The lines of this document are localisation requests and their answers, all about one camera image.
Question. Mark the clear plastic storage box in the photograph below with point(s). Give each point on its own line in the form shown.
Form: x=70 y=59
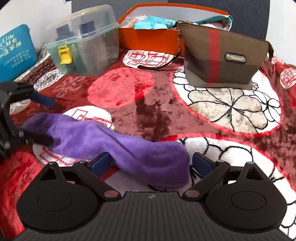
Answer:
x=97 y=46

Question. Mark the teal floral cloth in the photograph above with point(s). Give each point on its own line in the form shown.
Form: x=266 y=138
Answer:
x=150 y=23

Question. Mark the dark grey felt panel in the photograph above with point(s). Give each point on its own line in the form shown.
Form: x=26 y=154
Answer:
x=242 y=16

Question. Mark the brown pouch with red stripe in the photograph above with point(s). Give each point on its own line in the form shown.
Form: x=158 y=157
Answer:
x=242 y=74

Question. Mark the purple towel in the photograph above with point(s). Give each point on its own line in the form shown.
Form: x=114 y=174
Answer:
x=138 y=157

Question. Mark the teal cushion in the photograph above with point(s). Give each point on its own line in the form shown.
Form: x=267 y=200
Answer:
x=16 y=55

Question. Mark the striped cloth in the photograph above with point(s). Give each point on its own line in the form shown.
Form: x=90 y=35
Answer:
x=42 y=52

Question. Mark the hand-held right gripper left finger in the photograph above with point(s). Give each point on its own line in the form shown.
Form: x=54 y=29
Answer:
x=100 y=164

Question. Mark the orange cardboard box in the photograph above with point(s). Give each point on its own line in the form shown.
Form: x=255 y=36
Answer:
x=150 y=39

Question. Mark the red floral printed blanket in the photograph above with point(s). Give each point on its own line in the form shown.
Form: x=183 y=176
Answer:
x=231 y=111

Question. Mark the dark capped bottle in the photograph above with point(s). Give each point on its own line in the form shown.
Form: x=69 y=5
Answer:
x=63 y=31
x=87 y=34

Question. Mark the light grey felt panel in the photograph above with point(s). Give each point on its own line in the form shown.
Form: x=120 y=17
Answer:
x=104 y=4

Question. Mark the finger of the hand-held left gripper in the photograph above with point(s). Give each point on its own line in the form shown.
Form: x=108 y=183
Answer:
x=39 y=139
x=42 y=99

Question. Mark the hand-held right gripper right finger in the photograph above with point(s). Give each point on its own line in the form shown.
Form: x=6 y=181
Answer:
x=202 y=164

